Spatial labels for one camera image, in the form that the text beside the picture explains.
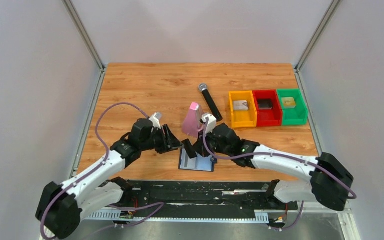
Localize white cards in yellow bin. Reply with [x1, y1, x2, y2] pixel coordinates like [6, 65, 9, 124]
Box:
[232, 100, 250, 112]

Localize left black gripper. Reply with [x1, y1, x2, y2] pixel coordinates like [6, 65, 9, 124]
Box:
[140, 124, 185, 155]

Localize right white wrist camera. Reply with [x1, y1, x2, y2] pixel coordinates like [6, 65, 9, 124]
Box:
[200, 113, 217, 134]

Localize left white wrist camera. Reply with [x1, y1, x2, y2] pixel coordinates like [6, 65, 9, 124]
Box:
[148, 112, 162, 129]

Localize red plastic bin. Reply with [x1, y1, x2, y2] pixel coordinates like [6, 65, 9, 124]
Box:
[252, 89, 283, 127]

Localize green plastic bin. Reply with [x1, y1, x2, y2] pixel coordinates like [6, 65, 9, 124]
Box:
[276, 88, 309, 126]

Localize gold cards in green bin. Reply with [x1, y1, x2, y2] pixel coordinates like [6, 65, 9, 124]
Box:
[280, 97, 297, 109]

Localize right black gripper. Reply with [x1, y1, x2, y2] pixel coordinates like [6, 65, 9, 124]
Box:
[191, 128, 232, 159]

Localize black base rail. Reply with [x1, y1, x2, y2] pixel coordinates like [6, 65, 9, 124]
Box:
[92, 179, 299, 221]

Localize pink metronome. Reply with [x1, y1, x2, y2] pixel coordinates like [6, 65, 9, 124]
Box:
[182, 102, 204, 139]

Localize black microphone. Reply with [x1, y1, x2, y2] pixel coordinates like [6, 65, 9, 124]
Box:
[198, 83, 223, 122]

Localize yellow plastic bin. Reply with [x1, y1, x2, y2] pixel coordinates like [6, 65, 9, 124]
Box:
[228, 90, 258, 129]

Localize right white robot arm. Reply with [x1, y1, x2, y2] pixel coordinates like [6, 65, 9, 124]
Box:
[192, 123, 357, 212]

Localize blue leather card holder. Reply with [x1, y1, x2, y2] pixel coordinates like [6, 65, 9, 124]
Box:
[178, 148, 218, 172]

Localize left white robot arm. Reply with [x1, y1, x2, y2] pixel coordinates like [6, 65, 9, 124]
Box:
[35, 117, 183, 240]

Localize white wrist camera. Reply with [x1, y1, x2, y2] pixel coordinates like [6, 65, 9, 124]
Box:
[200, 113, 217, 134]
[148, 112, 162, 129]

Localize black cards in red bin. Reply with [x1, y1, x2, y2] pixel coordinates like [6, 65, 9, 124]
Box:
[257, 99, 273, 111]

